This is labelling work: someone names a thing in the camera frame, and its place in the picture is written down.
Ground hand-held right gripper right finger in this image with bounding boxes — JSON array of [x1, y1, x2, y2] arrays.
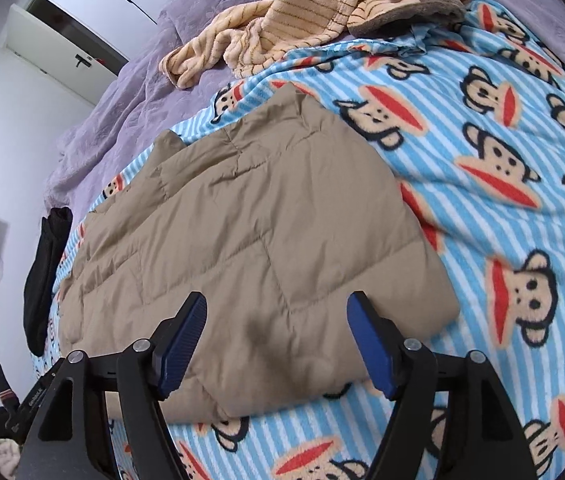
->
[[347, 290, 538, 480]]

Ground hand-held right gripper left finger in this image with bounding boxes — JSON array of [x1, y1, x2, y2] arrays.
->
[[15, 291, 208, 480]]

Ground beige puffer jacket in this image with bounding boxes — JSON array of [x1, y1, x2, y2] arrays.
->
[[57, 82, 461, 421]]

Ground black folded clothes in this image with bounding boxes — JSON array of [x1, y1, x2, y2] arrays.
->
[[23, 206, 74, 356]]

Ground monkey printed striped blanket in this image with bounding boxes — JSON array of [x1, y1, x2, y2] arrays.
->
[[32, 0, 565, 480]]

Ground purple bed cover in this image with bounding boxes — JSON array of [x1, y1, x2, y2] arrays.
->
[[45, 0, 565, 216]]

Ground striped beige fleece robe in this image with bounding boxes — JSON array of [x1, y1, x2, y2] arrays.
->
[[159, 0, 511, 92]]

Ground black strap with red stripe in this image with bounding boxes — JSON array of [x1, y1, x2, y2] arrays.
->
[[0, 350, 19, 408]]

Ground white door with black handle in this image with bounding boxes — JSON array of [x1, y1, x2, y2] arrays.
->
[[3, 2, 130, 107]]

